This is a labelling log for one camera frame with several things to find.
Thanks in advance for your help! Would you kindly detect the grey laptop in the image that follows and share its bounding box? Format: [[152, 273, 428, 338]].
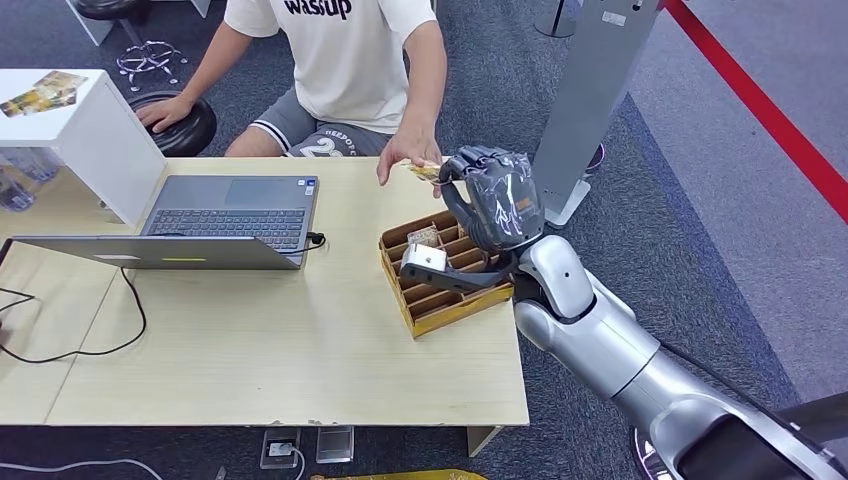
[[0, 174, 321, 272]]

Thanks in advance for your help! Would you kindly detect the metal floor socket plate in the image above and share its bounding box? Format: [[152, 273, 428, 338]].
[[315, 426, 355, 464]]

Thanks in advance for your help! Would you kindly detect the thin black cable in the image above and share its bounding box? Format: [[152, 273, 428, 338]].
[[0, 287, 38, 314]]

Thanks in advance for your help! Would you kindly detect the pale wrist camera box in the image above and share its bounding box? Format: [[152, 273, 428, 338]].
[[399, 243, 449, 277]]

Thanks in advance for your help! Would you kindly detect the black round stool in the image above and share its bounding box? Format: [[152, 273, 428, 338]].
[[127, 90, 218, 158]]

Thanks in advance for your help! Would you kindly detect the person's left hand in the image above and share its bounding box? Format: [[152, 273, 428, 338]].
[[376, 129, 444, 199]]

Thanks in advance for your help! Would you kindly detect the wooden slotted card holder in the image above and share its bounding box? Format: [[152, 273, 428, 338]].
[[378, 210, 515, 340]]

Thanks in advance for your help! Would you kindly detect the yellow flat object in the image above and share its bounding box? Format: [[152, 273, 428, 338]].
[[311, 468, 488, 480]]

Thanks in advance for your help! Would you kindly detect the clear plastic container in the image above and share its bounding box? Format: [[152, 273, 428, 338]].
[[0, 146, 61, 213]]

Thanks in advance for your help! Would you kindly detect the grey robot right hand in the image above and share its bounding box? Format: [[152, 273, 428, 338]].
[[438, 145, 546, 256]]

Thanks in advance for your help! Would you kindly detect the white power cable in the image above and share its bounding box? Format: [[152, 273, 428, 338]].
[[0, 447, 307, 480]]

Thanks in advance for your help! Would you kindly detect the person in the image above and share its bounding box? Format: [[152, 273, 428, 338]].
[[135, 0, 448, 199]]

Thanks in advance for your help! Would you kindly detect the grey round stanchion base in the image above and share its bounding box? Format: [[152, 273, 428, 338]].
[[533, 0, 584, 39]]

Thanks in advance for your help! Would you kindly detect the white furniture leg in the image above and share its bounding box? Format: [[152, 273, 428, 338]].
[[64, 0, 114, 48]]

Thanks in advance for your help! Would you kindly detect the black laptop power cable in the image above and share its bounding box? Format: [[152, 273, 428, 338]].
[[0, 231, 327, 366]]

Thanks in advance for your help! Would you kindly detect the person's right hand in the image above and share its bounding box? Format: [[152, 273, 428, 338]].
[[135, 95, 195, 134]]

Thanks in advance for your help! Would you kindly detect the grey upright stand panel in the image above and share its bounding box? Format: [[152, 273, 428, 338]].
[[531, 0, 664, 230]]

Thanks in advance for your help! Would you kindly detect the white cabinet box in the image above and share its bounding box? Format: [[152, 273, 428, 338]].
[[0, 68, 167, 227]]

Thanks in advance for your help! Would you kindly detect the black stool chrome base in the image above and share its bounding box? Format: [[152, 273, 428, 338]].
[[74, 0, 189, 93]]

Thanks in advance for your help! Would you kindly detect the floor power socket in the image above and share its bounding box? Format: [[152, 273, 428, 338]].
[[260, 428, 301, 470]]

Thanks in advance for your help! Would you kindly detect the red floor tape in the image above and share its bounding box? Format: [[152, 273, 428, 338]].
[[662, 0, 848, 227]]

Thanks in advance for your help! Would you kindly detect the dark wrist camera bracket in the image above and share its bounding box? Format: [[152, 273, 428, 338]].
[[423, 254, 517, 295]]

